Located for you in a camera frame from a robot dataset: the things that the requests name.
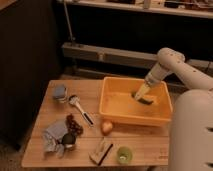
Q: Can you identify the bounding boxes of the wooden folding table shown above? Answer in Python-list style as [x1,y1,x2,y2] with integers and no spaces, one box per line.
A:
[22,77,169,168]

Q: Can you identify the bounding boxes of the dark round avocado toy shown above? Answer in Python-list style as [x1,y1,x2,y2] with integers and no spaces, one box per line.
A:
[62,133,76,149]

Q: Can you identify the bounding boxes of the green cucumber toy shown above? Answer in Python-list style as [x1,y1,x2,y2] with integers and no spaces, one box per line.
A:
[131,92,154,105]

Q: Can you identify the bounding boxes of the grey metal shelf rail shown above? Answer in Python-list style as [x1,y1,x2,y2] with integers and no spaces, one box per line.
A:
[61,42,213,78]

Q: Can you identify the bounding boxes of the white handled kitchen utensil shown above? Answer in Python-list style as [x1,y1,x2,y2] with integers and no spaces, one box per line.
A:
[68,95,94,126]

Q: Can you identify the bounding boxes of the green cup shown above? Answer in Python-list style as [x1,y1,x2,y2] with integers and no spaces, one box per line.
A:
[116,146,133,165]

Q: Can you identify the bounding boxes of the grey blue cloth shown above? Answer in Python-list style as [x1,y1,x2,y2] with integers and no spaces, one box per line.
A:
[43,120,68,158]

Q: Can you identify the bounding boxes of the yellow plastic tray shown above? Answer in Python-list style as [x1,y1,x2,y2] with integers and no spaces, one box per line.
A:
[99,77,173,126]

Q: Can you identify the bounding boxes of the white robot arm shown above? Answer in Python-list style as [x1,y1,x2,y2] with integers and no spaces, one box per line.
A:
[134,48,213,171]

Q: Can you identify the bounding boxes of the dark red grape bunch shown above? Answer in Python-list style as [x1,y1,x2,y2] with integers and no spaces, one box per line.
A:
[66,114,83,136]

